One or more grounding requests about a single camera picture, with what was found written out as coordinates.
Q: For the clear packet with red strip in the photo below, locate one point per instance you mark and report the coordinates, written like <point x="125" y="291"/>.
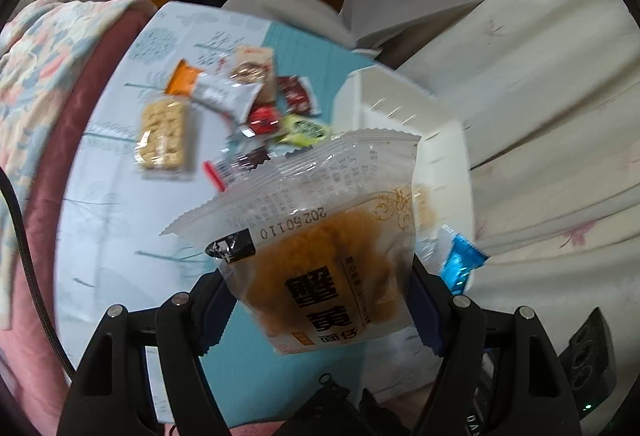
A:
<point x="237" y="165"/>

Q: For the leaf print tablecloth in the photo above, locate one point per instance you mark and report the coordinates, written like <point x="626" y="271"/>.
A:
<point x="125" y="226"/>

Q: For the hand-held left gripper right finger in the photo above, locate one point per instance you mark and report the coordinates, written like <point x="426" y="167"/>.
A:
<point x="427" y="316"/>

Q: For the black zippered jacket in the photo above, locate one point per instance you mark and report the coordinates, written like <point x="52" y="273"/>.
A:
<point x="325" y="408"/>

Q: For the floral fleece blanket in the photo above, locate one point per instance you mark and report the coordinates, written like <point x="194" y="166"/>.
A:
<point x="35" y="66"/>

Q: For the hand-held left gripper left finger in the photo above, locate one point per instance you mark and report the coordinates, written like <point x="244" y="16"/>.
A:
<point x="216" y="316"/>

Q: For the orange grey snack packet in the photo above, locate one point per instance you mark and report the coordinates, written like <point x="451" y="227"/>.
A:
<point x="200" y="86"/>

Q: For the clear pale noodle cake packet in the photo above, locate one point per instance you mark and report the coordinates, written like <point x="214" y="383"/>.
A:
<point x="425" y="207"/>

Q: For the beige cracker packet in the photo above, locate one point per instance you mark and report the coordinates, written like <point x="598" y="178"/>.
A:
<point x="255" y="66"/>

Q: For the green snack packet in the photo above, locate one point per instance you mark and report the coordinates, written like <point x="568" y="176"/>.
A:
<point x="305" y="131"/>

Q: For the clear puffed rice bar packet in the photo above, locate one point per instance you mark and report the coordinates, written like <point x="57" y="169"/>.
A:
<point x="162" y="136"/>

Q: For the white plastic storage bin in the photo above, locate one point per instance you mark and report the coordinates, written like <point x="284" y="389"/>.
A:
<point x="395" y="116"/>

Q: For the red wrapped candy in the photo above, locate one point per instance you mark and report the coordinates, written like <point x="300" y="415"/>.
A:
<point x="262" y="121"/>

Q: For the dark red snack packet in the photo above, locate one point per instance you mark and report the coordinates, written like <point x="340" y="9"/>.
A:
<point x="296" y="94"/>

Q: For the clear orange noodle snack packet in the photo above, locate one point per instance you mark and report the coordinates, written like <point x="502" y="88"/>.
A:
<point x="325" y="256"/>

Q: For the pink bedsheet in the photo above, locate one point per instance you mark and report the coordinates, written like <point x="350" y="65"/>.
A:
<point x="65" y="156"/>

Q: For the blue white snack packet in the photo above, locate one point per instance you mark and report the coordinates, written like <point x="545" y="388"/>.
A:
<point x="461" y="261"/>

